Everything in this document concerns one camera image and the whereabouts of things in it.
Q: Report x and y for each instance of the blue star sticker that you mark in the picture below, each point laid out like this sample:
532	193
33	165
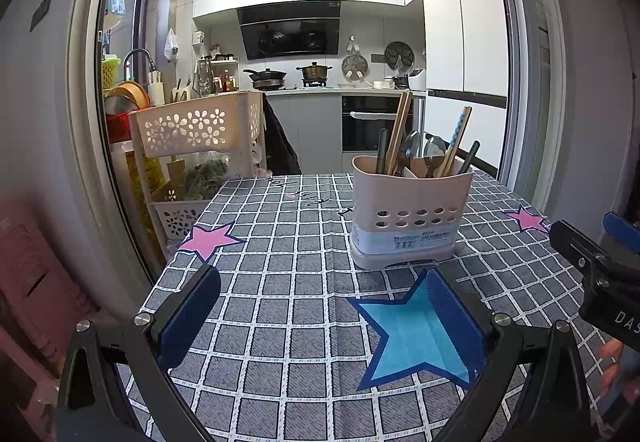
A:
405	337

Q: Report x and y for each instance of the black range hood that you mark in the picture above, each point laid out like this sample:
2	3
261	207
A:
290	34

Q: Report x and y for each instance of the small pink star sticker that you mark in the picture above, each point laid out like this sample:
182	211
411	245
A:
527	219

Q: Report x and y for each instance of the grey base cabinet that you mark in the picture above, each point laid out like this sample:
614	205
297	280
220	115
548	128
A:
320	132

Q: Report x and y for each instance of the pink plastic stool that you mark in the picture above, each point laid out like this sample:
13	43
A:
35	262

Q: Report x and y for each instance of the light bamboo chopstick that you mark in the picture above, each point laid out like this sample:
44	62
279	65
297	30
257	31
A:
464	122

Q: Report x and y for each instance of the black wok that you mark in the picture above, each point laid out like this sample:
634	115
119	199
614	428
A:
267	76

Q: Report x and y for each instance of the dark round steamer rack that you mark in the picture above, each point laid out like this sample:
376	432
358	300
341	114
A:
399	54

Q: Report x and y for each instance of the transparent teal spoon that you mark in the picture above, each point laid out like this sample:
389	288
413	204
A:
410	147

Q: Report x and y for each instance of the black built-in oven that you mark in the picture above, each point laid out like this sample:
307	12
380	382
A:
365	132

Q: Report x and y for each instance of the yellow-green plastic basket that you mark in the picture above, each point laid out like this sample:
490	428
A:
112	68

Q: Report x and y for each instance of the orange round basin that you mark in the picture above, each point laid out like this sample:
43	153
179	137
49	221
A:
132	94

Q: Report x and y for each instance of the white refrigerator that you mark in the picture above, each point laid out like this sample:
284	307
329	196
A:
465	47

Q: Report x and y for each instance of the beige plastic utensil holder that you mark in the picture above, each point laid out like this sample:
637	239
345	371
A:
410	202

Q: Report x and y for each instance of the white plastic bag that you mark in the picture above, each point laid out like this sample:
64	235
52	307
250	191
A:
171	47

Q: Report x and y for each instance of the black jacket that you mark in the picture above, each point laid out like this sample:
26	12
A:
280	142

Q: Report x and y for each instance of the grey checked tablecloth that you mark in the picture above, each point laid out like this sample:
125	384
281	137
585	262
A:
280	282

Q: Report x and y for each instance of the dark wall panel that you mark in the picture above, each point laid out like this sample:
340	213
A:
41	12

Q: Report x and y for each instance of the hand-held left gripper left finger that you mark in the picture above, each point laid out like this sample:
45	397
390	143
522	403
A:
190	317

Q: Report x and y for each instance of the brown cooking pot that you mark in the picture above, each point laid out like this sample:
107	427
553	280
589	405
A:
314	72

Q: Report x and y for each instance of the beige flower-cutout storage cart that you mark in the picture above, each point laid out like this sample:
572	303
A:
200	124

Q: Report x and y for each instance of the grey transparent spoon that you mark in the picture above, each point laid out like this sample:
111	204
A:
435	147

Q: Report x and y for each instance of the person's right hand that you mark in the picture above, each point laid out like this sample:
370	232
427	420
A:
611	352

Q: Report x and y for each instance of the large pink star sticker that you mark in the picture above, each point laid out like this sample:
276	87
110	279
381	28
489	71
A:
205	242

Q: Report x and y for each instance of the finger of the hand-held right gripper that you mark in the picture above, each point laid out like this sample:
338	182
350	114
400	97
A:
622	229
580	247

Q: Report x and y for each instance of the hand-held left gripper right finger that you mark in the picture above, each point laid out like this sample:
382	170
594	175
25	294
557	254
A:
457	317

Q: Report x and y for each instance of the bag of leafy greens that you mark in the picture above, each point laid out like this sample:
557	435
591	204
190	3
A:
207	174

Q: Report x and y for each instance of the spice rack with bottles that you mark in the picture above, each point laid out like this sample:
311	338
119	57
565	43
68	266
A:
217	74

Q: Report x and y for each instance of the blue dotted chopstick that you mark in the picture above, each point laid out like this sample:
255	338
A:
456	133

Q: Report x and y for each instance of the red plastic basket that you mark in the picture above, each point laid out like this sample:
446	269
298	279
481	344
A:
119	127

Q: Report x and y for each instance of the kitchen faucet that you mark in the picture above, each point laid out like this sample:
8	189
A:
139	51

